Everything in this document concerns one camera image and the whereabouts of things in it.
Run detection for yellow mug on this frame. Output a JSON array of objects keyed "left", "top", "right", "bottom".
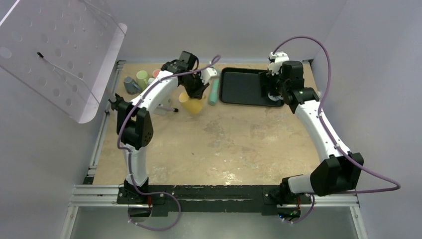
[{"left": 178, "top": 92, "right": 206, "bottom": 115}]

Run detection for dark teal hexagonal mug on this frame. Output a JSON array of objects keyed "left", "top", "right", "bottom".
[{"left": 123, "top": 76, "right": 142, "bottom": 95}]

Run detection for grey-blue mug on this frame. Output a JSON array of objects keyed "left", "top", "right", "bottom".
[{"left": 268, "top": 93, "right": 283, "bottom": 101}]

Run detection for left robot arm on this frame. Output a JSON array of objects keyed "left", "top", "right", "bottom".
[{"left": 111, "top": 51, "right": 220, "bottom": 204}]

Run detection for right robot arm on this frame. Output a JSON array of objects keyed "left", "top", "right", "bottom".
[{"left": 259, "top": 60, "right": 364, "bottom": 203}]

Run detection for pink mug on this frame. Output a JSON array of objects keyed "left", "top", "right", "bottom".
[{"left": 152, "top": 69, "right": 161, "bottom": 78}]

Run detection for light green mug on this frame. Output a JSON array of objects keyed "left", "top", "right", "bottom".
[{"left": 136, "top": 70, "right": 150, "bottom": 91}]

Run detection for black plastic tray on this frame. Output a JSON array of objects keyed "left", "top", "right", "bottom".
[{"left": 219, "top": 67, "right": 284, "bottom": 108}]

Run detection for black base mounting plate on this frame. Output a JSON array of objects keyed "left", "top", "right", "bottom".
[{"left": 116, "top": 183, "right": 312, "bottom": 217}]

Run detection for clear perforated acrylic panel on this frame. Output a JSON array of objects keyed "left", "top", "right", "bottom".
[{"left": 0, "top": 0, "right": 127, "bottom": 123}]

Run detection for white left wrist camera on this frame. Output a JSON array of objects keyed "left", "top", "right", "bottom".
[{"left": 201, "top": 67, "right": 220, "bottom": 85}]

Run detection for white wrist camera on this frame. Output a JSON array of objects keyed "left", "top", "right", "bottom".
[
  {"left": 268, "top": 51, "right": 290, "bottom": 74},
  {"left": 201, "top": 67, "right": 220, "bottom": 85}
]

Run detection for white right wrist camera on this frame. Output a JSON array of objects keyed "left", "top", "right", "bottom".
[{"left": 268, "top": 51, "right": 290, "bottom": 74}]

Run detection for small camera tripod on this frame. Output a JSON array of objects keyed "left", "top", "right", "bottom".
[{"left": 108, "top": 94, "right": 179, "bottom": 116}]

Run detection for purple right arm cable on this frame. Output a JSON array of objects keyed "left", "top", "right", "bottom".
[{"left": 272, "top": 35, "right": 402, "bottom": 225}]

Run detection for aluminium frame rail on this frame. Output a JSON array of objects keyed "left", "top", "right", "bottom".
[{"left": 59, "top": 59, "right": 368, "bottom": 239}]

